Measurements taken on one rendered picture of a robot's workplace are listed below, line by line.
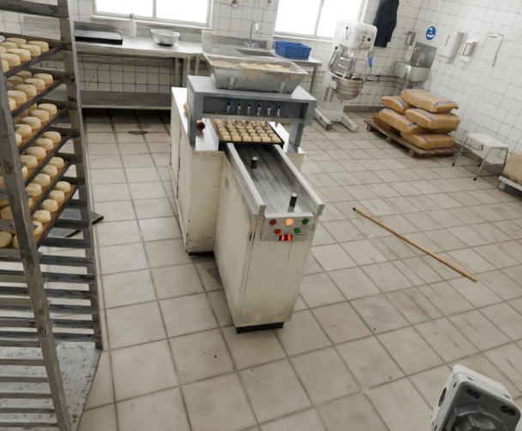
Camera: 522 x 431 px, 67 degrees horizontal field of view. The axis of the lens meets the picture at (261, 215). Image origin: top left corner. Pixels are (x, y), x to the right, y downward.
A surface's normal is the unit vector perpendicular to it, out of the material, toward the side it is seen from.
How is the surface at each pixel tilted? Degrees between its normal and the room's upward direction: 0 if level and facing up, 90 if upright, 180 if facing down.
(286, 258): 90
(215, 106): 90
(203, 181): 90
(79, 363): 0
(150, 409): 0
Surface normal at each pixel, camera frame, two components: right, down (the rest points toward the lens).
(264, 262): 0.27, 0.54
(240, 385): 0.15, -0.84
